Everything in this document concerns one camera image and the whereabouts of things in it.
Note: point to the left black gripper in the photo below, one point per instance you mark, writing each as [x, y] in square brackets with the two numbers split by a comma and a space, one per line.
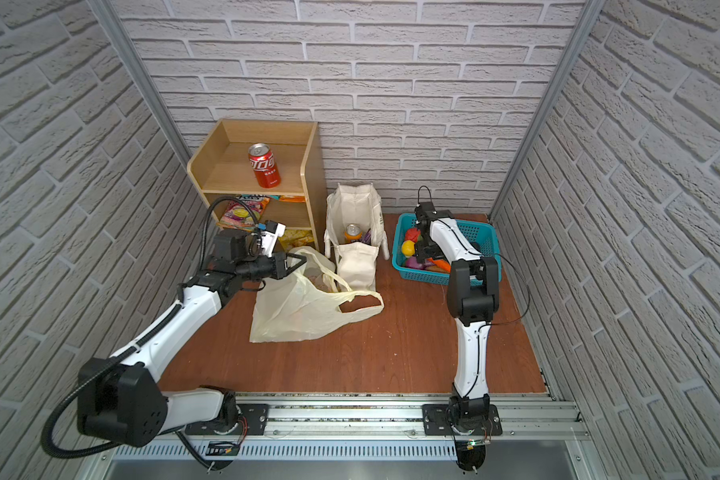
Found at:
[283, 264]

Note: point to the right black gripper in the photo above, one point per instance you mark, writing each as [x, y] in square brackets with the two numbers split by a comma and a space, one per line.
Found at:
[422, 252]

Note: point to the thin cream plastic bag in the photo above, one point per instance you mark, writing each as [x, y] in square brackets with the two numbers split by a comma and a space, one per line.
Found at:
[309, 304]

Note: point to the purple candy bag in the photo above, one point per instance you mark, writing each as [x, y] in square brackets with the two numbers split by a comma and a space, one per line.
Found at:
[367, 237]

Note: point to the canvas tote bag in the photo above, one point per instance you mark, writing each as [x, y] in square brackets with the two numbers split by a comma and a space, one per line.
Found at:
[356, 263]

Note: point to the orange Fanta can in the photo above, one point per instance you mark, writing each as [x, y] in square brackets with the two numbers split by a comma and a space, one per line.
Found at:
[353, 233]

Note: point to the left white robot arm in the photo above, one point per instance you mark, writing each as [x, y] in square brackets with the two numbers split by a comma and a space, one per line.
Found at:
[121, 401]

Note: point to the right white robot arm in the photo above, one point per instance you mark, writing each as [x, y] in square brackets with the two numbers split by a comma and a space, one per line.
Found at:
[472, 300]

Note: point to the teal plastic basket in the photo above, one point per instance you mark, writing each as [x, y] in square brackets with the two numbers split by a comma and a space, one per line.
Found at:
[482, 235]

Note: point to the red toy tomato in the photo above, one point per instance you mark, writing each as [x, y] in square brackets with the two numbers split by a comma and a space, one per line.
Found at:
[413, 234]

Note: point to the yellow chip bag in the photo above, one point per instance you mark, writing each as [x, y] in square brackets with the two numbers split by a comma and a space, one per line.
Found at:
[294, 238]

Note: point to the pink green candy bag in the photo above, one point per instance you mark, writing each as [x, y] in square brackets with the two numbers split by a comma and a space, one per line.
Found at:
[237, 216]

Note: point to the wooden shelf unit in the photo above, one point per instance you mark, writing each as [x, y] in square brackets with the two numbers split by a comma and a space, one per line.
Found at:
[275, 158]

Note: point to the red cola can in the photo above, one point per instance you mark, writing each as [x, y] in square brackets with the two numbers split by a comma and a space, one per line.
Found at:
[264, 166]

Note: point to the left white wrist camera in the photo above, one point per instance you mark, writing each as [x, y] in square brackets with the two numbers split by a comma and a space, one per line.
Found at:
[269, 234]

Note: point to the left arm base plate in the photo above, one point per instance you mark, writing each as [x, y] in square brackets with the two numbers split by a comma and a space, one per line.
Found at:
[247, 417]

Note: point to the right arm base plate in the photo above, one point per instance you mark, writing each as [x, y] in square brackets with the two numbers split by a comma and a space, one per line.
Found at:
[442, 420]

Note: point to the aluminium rail frame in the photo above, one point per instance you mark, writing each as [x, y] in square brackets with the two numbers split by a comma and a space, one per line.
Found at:
[364, 436]

